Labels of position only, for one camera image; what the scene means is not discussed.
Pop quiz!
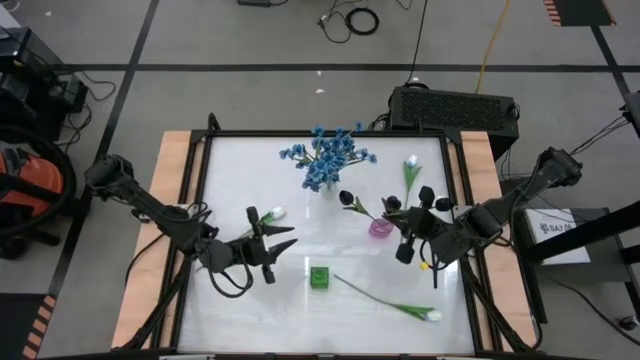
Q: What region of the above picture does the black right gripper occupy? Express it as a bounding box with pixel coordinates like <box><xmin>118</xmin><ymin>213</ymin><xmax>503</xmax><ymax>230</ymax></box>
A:
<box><xmin>394</xmin><ymin>185</ymin><xmax>452</xmax><ymax>266</ymax></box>

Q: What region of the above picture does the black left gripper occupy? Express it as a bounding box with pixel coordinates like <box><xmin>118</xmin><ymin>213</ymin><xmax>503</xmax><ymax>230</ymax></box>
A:
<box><xmin>219</xmin><ymin>205</ymin><xmax>299</xmax><ymax>286</ymax></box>

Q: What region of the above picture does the dark purple artificial tulip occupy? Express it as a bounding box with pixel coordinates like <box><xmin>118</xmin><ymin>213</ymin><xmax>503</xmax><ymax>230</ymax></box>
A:
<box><xmin>338</xmin><ymin>189</ymin><xmax>376</xmax><ymax>224</ymax></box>
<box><xmin>381</xmin><ymin>194</ymin><xmax>407</xmax><ymax>224</ymax></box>

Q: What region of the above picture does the pink ribbed glass vase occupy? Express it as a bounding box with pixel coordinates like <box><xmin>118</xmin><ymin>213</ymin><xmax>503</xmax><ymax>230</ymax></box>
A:
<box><xmin>368</xmin><ymin>217</ymin><xmax>396</xmax><ymax>240</ymax></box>

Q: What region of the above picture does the white artificial tulip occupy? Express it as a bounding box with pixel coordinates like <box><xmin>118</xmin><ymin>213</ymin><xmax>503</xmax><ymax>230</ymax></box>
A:
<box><xmin>332</xmin><ymin>272</ymin><xmax>445</xmax><ymax>323</ymax></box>
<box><xmin>401</xmin><ymin>153</ymin><xmax>424</xmax><ymax>208</ymax></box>
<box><xmin>238</xmin><ymin>205</ymin><xmax>288</xmax><ymax>240</ymax></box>

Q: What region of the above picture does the blue artificial flower bunch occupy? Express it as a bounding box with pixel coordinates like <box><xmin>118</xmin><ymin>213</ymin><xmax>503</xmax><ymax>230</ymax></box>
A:
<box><xmin>309</xmin><ymin>121</ymin><xmax>379</xmax><ymax>181</ymax></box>
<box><xmin>278</xmin><ymin>124</ymin><xmax>351</xmax><ymax>194</ymax></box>

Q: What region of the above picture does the green square glass vase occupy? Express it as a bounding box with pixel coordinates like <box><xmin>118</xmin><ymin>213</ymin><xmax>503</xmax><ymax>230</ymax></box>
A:
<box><xmin>309</xmin><ymin>265</ymin><xmax>331</xmax><ymax>290</ymax></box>

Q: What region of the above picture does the clear fluted glass vase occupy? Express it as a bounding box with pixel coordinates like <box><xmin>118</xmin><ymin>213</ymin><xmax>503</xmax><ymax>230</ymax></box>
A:
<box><xmin>319</xmin><ymin>180</ymin><xmax>343</xmax><ymax>200</ymax></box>

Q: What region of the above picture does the light wooden side board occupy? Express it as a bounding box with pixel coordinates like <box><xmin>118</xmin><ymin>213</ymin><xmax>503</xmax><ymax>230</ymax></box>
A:
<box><xmin>110</xmin><ymin>130</ymin><xmax>202</xmax><ymax>352</ymax></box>
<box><xmin>451</xmin><ymin>130</ymin><xmax>539</xmax><ymax>352</ymax></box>

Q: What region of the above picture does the black computer tower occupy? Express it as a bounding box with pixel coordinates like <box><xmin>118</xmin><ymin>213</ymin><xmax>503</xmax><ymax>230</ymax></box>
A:
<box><xmin>388</xmin><ymin>84</ymin><xmax>522</xmax><ymax>162</ymax></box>

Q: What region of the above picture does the white paper sign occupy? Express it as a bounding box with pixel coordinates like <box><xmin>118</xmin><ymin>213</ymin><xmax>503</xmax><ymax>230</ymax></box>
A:
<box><xmin>524</xmin><ymin>207</ymin><xmax>593</xmax><ymax>267</ymax></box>

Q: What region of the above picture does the black rig beam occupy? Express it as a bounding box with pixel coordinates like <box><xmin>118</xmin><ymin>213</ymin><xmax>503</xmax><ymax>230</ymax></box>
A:
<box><xmin>519</xmin><ymin>199</ymin><xmax>640</xmax><ymax>267</ymax></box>

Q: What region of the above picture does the black side table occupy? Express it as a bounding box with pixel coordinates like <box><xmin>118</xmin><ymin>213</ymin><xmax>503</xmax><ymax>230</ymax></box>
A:
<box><xmin>514</xmin><ymin>206</ymin><xmax>640</xmax><ymax>322</ymax></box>

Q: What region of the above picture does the orange vacuum cleaner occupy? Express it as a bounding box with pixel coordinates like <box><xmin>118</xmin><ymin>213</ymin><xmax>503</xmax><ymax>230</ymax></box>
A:
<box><xmin>0</xmin><ymin>123</ymin><xmax>79</xmax><ymax>262</ymax></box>

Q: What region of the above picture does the hazard striped floor mat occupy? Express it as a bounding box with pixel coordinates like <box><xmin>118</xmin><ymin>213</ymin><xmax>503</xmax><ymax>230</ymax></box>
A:
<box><xmin>543</xmin><ymin>0</ymin><xmax>618</xmax><ymax>28</ymax></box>
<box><xmin>0</xmin><ymin>293</ymin><xmax>58</xmax><ymax>360</ymax></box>

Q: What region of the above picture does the black equipment cart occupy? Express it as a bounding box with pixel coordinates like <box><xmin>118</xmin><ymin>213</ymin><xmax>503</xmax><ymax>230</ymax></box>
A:
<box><xmin>0</xmin><ymin>26</ymin><xmax>91</xmax><ymax>144</ymax></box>

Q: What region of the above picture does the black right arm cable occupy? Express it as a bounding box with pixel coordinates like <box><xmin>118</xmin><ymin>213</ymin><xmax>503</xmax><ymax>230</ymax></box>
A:
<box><xmin>418</xmin><ymin>239</ymin><xmax>443</xmax><ymax>291</ymax></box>

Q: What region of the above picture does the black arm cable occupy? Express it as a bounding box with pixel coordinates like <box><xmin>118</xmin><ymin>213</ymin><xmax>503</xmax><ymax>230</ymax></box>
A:
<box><xmin>204</xmin><ymin>244</ymin><xmax>258</xmax><ymax>301</ymax></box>
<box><xmin>418</xmin><ymin>239</ymin><xmax>443</xmax><ymax>291</ymax></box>

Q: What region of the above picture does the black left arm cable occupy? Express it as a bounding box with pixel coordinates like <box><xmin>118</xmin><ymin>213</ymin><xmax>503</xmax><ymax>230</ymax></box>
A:
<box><xmin>204</xmin><ymin>244</ymin><xmax>258</xmax><ymax>301</ymax></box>

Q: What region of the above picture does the black metal table frame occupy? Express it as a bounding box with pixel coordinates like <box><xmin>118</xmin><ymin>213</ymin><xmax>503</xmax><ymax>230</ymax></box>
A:
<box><xmin>117</xmin><ymin>112</ymin><xmax>546</xmax><ymax>360</ymax></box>

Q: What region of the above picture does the black hanging cable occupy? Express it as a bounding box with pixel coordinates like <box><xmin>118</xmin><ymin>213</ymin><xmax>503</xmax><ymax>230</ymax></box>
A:
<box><xmin>403</xmin><ymin>0</ymin><xmax>430</xmax><ymax>86</ymax></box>

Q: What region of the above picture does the yellow hanging cable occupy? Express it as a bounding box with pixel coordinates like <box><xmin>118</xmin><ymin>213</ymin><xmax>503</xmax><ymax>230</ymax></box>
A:
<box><xmin>474</xmin><ymin>0</ymin><xmax>513</xmax><ymax>95</ymax></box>

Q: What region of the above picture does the coiled black floor cable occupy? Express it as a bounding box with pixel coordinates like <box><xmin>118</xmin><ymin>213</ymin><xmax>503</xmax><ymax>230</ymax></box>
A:
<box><xmin>344</xmin><ymin>6</ymin><xmax>381</xmax><ymax>37</ymax></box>

